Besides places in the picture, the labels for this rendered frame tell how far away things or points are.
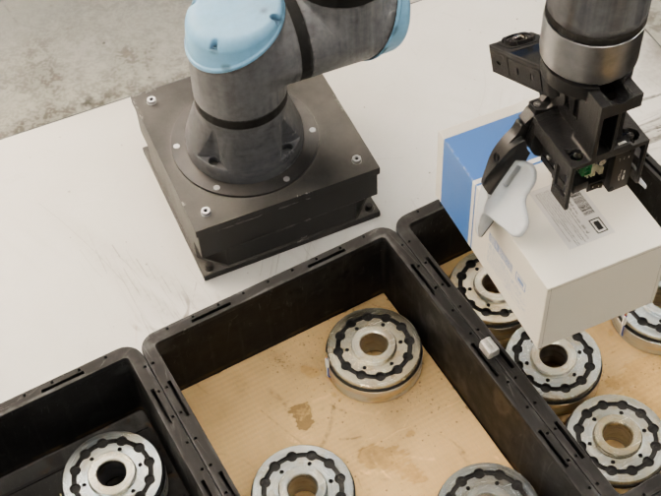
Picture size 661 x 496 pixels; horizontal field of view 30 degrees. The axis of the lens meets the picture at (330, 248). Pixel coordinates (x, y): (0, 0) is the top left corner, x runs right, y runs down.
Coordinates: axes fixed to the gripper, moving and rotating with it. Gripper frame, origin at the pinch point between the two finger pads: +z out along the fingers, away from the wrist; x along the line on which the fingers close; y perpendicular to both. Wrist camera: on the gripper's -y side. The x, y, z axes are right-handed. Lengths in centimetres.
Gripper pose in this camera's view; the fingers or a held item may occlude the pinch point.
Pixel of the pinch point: (546, 202)
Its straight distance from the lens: 113.0
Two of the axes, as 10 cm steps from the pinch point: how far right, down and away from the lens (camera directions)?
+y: 4.0, 7.2, -5.7
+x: 9.1, -3.4, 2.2
